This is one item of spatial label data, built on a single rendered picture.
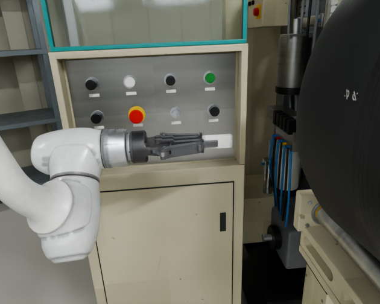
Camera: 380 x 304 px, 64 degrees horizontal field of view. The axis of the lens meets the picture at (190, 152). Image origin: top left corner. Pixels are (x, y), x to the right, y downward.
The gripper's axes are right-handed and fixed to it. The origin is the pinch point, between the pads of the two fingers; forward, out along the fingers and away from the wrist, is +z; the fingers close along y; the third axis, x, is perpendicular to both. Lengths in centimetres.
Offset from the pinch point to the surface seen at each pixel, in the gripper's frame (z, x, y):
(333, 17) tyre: 13.2, -25.1, -21.7
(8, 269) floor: -115, 106, 92
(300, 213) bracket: 17.7, 15.9, -8.8
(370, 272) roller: 21.3, 15.5, -28.7
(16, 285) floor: -103, 106, 78
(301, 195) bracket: 17.7, 11.2, -8.5
